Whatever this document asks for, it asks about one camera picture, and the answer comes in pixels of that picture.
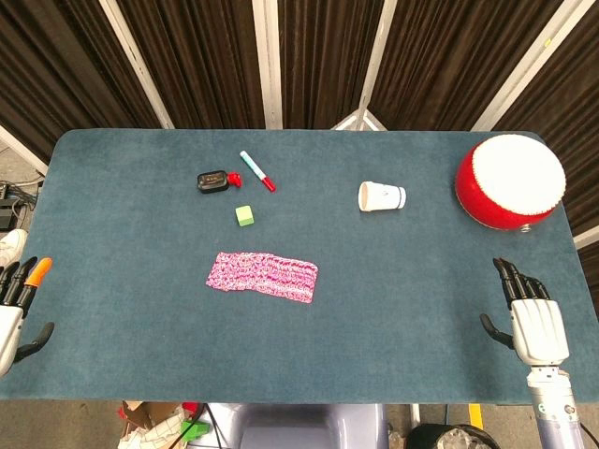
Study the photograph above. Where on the white marker red cap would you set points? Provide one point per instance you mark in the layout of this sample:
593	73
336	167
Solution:
257	170

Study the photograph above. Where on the black waste bin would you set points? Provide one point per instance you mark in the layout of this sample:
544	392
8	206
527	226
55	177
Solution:
449	438

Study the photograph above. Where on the white paper cup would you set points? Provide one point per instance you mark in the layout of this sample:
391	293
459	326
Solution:
381	196

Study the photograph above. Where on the white frame post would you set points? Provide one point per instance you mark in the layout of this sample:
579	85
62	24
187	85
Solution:
587	237
529	61
18	147
135	61
269	61
374	61

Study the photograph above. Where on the green plastic object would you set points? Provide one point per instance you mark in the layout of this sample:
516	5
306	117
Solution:
195	430

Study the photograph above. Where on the spread pink card row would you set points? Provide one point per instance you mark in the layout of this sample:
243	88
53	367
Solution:
267	278

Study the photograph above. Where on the green foam cube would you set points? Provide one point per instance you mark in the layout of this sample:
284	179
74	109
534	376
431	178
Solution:
244	216

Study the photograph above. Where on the white shoe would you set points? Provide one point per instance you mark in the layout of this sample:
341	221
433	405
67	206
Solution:
11	245

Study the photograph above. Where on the cardboard box with papers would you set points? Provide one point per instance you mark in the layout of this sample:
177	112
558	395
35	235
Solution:
145	425

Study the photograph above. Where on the lavender robot torso base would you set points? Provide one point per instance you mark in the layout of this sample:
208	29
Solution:
299	428

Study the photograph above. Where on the red drum white head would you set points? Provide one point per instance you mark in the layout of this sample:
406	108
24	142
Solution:
510	182

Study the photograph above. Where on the teal felt table mat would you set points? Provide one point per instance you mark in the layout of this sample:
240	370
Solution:
374	304

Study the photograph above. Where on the red tassel clip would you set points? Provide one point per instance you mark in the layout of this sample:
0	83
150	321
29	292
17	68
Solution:
235	179

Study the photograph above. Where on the left robot hand orange fingertip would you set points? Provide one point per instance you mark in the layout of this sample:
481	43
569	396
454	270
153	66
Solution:
9	322

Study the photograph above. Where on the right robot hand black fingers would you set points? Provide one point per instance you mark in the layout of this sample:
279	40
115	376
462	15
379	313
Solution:
538	327

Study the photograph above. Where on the small black case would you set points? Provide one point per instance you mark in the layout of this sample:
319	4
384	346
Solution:
212	182

